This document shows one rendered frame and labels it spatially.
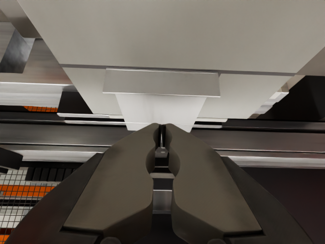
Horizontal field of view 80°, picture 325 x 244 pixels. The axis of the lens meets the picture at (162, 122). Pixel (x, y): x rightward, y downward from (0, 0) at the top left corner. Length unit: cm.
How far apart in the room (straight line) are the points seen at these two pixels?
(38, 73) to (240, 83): 22
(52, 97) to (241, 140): 41
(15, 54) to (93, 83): 17
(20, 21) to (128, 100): 16
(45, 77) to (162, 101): 14
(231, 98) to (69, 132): 41
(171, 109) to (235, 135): 33
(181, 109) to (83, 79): 10
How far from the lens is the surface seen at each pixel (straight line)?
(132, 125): 25
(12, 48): 33
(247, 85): 18
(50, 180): 67
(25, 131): 57
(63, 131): 53
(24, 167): 73
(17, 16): 30
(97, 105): 22
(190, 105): 20
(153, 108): 20
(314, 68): 43
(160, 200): 22
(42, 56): 29
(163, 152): 37
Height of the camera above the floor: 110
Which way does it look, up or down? 23 degrees down
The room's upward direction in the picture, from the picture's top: 179 degrees counter-clockwise
